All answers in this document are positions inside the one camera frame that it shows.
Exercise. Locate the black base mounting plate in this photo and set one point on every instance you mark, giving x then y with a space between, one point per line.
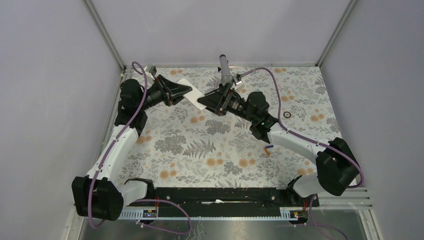
212 202

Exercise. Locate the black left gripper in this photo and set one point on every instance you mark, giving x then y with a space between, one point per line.
172 92

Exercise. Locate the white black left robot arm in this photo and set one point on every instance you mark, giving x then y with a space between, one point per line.
98 193

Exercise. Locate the white air conditioner remote control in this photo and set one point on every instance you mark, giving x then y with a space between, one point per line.
193 95

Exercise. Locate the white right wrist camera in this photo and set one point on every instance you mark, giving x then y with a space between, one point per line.
238 82

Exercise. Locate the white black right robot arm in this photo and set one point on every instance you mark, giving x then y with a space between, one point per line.
336 167

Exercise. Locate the aluminium frame rail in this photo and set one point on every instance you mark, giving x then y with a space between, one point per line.
93 13

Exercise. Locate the orange battery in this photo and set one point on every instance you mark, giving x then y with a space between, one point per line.
266 151

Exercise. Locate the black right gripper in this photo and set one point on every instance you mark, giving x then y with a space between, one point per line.
219 102

